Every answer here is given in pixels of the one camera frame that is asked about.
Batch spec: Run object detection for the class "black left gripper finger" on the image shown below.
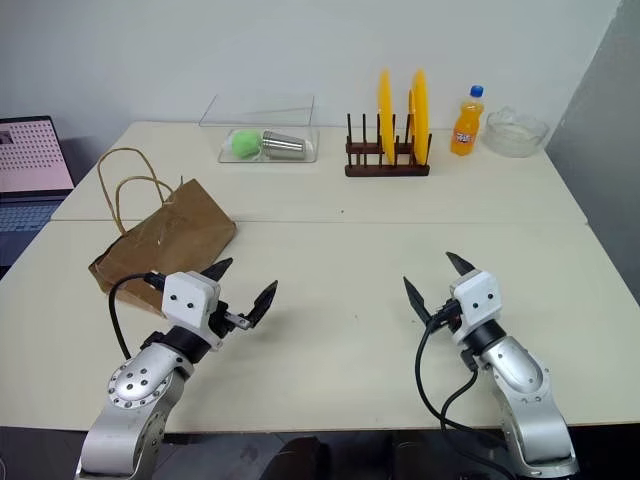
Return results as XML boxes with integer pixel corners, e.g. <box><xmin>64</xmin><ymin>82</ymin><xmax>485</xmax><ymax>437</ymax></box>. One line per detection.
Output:
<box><xmin>244</xmin><ymin>279</ymin><xmax>280</xmax><ymax>330</ymax></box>
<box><xmin>201</xmin><ymin>257</ymin><xmax>235</xmax><ymax>285</ymax></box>

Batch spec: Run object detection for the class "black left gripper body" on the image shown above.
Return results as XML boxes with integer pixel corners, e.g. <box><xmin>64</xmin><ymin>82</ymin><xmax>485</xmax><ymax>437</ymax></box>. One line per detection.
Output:
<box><xmin>208</xmin><ymin>298</ymin><xmax>252</xmax><ymax>341</ymax></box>

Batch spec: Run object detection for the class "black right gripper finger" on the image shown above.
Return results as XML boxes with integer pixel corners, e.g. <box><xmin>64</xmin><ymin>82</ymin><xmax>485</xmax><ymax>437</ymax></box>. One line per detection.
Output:
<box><xmin>402</xmin><ymin>275</ymin><xmax>433</xmax><ymax>327</ymax></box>
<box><xmin>445</xmin><ymin>251</ymin><xmax>480</xmax><ymax>277</ymax></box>

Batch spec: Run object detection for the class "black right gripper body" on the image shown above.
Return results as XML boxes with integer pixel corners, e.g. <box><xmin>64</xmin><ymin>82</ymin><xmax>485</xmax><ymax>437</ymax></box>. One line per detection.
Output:
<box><xmin>432</xmin><ymin>297</ymin><xmax>464</xmax><ymax>333</ymax></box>

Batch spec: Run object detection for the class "dark wooden dish rack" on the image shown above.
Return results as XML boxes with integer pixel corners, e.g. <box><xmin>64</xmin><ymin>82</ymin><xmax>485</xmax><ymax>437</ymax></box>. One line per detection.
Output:
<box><xmin>344</xmin><ymin>112</ymin><xmax>432</xmax><ymax>179</ymax></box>

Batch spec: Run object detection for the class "green fuzzy ball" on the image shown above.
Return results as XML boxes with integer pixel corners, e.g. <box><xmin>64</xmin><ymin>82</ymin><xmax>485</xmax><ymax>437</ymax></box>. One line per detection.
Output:
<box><xmin>230</xmin><ymin>129</ymin><xmax>262</xmax><ymax>161</ymax></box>

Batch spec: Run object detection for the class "orange soda bottle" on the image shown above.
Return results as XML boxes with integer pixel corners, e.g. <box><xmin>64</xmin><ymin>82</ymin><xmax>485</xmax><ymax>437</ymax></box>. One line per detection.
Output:
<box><xmin>450</xmin><ymin>84</ymin><xmax>486</xmax><ymax>158</ymax></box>

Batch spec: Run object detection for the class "clear glass bowl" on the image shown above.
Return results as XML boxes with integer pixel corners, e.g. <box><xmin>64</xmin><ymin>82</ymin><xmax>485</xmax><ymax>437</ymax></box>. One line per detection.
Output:
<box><xmin>480</xmin><ymin>105</ymin><xmax>551</xmax><ymax>160</ymax></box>

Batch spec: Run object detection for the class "stainless steel cup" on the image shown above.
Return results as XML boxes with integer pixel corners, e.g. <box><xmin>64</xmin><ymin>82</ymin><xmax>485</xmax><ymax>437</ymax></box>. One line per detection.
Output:
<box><xmin>259</xmin><ymin>130</ymin><xmax>308</xmax><ymax>161</ymax></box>

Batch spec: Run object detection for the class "yellow plate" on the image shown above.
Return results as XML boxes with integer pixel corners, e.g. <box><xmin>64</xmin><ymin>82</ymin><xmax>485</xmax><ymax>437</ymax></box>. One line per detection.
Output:
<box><xmin>408</xmin><ymin>69</ymin><xmax>432</xmax><ymax>166</ymax></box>
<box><xmin>377</xmin><ymin>68</ymin><xmax>398</xmax><ymax>165</ymax></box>

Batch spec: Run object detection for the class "dark rounded shape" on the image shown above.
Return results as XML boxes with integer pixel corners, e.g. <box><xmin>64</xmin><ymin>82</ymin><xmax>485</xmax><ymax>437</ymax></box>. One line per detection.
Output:
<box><xmin>269</xmin><ymin>435</ymin><xmax>333</xmax><ymax>480</ymax></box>

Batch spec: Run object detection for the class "clear plastic box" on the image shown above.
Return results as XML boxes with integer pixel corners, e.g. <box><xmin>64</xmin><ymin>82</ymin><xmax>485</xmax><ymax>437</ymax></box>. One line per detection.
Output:
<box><xmin>199</xmin><ymin>93</ymin><xmax>321</xmax><ymax>165</ymax></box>

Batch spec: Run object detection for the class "open laptop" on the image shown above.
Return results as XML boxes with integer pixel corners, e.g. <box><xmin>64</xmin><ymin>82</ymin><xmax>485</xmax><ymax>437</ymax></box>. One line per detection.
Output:
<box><xmin>0</xmin><ymin>115</ymin><xmax>77</xmax><ymax>267</ymax></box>

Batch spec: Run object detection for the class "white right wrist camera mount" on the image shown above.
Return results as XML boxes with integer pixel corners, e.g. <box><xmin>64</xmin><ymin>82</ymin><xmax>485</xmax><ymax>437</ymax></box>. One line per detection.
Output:
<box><xmin>448</xmin><ymin>269</ymin><xmax>503</xmax><ymax>346</ymax></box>

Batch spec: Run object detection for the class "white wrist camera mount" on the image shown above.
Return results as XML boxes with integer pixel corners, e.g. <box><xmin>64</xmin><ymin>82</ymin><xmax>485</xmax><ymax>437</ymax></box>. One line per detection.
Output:
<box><xmin>448</xmin><ymin>269</ymin><xmax>503</xmax><ymax>346</ymax></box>
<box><xmin>162</xmin><ymin>271</ymin><xmax>222</xmax><ymax>347</ymax></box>

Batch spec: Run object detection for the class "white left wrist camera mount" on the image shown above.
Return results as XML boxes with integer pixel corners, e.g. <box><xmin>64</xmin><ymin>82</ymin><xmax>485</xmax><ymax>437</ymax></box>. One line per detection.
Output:
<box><xmin>162</xmin><ymin>271</ymin><xmax>222</xmax><ymax>347</ymax></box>

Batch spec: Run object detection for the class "brown paper bag with handles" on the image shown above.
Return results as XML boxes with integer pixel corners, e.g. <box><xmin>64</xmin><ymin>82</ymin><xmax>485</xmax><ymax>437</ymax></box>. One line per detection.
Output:
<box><xmin>88</xmin><ymin>146</ymin><xmax>239</xmax><ymax>318</ymax></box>

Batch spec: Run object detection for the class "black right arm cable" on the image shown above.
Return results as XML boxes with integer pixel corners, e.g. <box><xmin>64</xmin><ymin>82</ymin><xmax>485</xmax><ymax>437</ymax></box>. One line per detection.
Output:
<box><xmin>415</xmin><ymin>305</ymin><xmax>516</xmax><ymax>480</ymax></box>

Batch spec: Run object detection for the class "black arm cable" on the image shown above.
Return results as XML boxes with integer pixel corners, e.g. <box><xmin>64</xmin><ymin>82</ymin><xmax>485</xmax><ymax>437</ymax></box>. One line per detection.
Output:
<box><xmin>415</xmin><ymin>305</ymin><xmax>516</xmax><ymax>480</ymax></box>
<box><xmin>108</xmin><ymin>272</ymin><xmax>167</xmax><ymax>359</ymax></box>

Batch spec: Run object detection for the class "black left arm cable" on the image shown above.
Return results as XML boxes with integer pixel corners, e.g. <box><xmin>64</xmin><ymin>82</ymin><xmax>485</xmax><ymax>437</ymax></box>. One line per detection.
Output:
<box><xmin>108</xmin><ymin>272</ymin><xmax>167</xmax><ymax>359</ymax></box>

